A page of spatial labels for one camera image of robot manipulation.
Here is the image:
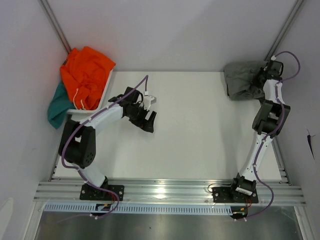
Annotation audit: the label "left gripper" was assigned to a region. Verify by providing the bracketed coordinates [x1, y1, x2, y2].
[126, 102, 156, 133]

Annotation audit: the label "grey shorts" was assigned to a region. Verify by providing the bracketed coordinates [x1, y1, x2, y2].
[223, 61, 267, 101]

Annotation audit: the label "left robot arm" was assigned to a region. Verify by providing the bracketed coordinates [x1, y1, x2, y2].
[58, 87, 157, 200]

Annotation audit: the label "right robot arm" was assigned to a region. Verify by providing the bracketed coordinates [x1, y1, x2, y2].
[227, 57, 291, 203]

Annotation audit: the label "orange shorts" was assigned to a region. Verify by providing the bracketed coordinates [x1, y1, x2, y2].
[60, 46, 116, 111]

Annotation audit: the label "teal shorts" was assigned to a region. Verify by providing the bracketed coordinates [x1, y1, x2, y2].
[47, 81, 75, 130]

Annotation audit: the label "white plastic basket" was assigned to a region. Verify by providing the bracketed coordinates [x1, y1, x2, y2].
[67, 69, 114, 115]

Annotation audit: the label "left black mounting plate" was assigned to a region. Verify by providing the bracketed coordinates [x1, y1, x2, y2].
[79, 184, 125, 202]

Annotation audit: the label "black mounting plate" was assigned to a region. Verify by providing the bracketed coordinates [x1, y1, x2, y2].
[208, 186, 259, 204]
[79, 184, 125, 202]

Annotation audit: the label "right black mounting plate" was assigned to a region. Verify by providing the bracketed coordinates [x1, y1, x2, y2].
[208, 186, 259, 204]

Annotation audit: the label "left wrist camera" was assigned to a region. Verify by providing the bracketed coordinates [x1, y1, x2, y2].
[143, 91, 157, 110]

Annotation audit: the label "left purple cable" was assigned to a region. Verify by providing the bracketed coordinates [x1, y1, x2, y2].
[53, 74, 150, 221]

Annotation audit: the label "right aluminium corner post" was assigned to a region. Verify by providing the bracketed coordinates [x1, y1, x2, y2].
[254, 0, 307, 78]

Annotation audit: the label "aluminium corner post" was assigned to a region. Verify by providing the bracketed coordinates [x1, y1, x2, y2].
[38, 0, 72, 54]
[254, 0, 307, 78]

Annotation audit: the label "slotted cable duct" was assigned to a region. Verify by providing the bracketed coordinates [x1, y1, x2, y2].
[43, 202, 233, 216]

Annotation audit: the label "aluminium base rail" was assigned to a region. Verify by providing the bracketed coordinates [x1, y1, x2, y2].
[33, 177, 306, 206]

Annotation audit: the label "left aluminium corner post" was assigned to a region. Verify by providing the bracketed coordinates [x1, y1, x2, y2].
[38, 0, 72, 54]

